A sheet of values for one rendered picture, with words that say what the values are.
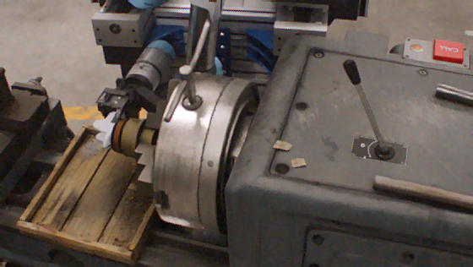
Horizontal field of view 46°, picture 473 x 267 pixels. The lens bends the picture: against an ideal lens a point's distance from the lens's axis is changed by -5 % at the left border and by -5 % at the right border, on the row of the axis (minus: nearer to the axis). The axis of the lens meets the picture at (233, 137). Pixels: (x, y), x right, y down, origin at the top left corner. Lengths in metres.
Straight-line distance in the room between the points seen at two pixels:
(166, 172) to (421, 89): 0.49
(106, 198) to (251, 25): 0.63
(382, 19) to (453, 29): 0.45
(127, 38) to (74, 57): 1.90
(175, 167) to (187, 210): 0.09
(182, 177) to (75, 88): 2.24
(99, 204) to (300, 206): 0.63
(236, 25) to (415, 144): 0.81
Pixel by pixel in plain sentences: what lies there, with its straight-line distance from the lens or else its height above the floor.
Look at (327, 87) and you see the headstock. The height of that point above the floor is 1.26.
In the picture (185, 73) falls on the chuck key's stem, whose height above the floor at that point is 1.32.
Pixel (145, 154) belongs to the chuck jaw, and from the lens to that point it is 1.17.
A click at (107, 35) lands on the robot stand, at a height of 1.07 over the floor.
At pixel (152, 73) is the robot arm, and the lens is 1.37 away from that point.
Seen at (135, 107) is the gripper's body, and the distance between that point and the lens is 1.31.
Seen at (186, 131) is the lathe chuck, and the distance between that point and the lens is 1.04.
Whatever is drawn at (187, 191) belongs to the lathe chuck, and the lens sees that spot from 1.05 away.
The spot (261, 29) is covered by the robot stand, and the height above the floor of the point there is 1.02.
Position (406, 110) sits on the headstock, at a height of 1.26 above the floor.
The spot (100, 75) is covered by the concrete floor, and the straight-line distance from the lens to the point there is 3.28.
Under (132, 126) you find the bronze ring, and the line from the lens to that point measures 1.21.
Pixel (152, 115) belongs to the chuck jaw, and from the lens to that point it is 1.20.
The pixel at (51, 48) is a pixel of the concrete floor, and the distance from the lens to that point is 3.62.
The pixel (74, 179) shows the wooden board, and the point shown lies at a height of 0.88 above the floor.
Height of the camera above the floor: 1.92
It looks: 44 degrees down
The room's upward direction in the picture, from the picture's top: 3 degrees counter-clockwise
